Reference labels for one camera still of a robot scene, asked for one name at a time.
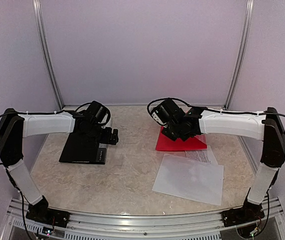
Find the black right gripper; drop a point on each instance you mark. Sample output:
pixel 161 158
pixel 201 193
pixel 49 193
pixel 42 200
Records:
pixel 168 135

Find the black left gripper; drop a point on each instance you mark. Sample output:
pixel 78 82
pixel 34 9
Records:
pixel 107 138

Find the red plastic folder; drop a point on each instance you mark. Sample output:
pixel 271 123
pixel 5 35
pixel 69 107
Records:
pixel 164 144

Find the black clip folder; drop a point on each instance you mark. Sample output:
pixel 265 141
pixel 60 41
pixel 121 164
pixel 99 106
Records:
pixel 80 148

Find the white paper sheet underneath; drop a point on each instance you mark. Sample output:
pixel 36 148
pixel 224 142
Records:
pixel 190 179

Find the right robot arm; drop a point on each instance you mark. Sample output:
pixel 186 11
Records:
pixel 264 126

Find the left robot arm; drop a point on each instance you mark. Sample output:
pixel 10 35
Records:
pixel 15 129

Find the printed sheet under red folder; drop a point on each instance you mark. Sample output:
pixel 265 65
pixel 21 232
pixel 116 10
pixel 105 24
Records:
pixel 205 156

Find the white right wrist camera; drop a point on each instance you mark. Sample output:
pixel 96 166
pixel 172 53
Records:
pixel 155 117

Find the front aluminium frame rail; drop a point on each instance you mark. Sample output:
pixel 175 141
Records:
pixel 210 225

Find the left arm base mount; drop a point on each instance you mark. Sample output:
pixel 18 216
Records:
pixel 42 213

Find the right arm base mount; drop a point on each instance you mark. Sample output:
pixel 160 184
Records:
pixel 248 212

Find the right aluminium corner post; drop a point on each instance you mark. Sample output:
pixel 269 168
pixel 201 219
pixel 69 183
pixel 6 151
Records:
pixel 241 53

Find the aluminium corner post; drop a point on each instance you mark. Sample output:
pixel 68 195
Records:
pixel 37 8
pixel 241 53

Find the left aluminium corner post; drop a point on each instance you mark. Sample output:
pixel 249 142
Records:
pixel 37 8

